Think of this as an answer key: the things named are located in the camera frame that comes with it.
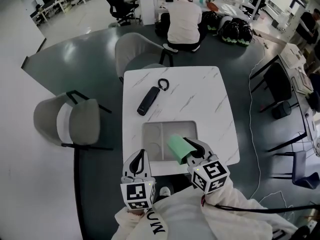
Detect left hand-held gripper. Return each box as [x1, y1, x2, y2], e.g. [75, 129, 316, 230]
[120, 148, 156, 211]

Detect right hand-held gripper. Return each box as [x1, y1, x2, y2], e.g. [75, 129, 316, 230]
[183, 137, 230, 195]

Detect green cup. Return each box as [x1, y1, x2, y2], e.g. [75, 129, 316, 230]
[166, 133, 198, 165]

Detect grey compartment tray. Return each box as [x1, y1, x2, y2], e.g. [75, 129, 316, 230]
[141, 120, 199, 164]

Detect person's right forearm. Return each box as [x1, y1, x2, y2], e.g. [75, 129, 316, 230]
[201, 178, 276, 235]

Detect black shoulder bag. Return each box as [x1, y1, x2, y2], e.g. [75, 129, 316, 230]
[272, 223, 312, 240]

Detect person's left forearm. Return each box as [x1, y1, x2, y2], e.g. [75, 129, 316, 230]
[114, 205, 171, 240]

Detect person's white shoe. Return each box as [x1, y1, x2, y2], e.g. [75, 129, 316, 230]
[159, 186, 172, 198]

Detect person's black trousers legs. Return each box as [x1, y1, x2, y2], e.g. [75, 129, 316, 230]
[154, 174, 201, 202]

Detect white marble table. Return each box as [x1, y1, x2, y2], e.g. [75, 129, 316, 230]
[122, 65, 241, 177]

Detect person's white jacket torso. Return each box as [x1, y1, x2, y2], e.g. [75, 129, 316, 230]
[149, 191, 298, 240]

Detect black handset with coiled loop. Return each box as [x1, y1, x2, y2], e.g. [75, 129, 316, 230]
[136, 78, 170, 117]

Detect grey chair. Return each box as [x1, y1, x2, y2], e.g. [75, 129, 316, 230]
[33, 90, 113, 151]
[114, 32, 175, 84]

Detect dark dining chair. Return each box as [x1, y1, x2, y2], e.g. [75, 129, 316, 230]
[259, 62, 300, 114]

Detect dark blue chair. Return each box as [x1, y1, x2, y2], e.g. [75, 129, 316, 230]
[271, 150, 320, 190]

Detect grey long table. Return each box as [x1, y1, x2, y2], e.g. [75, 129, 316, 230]
[249, 42, 320, 152]

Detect stack of books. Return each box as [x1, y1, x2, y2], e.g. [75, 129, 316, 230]
[291, 68, 314, 95]

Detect white storage box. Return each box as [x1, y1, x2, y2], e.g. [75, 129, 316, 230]
[279, 42, 305, 69]

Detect white round bag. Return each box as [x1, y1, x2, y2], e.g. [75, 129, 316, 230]
[218, 15, 234, 31]

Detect black bag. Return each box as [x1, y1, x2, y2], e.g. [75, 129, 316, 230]
[154, 13, 171, 37]

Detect black office chair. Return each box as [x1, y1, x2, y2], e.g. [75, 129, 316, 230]
[101, 0, 141, 27]

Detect white floor cable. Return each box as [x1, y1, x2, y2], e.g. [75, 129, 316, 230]
[248, 43, 294, 210]

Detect black cable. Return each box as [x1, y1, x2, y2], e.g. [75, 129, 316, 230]
[202, 200, 320, 214]

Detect black wire waste bin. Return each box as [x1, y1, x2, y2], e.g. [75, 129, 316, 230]
[271, 101, 292, 120]

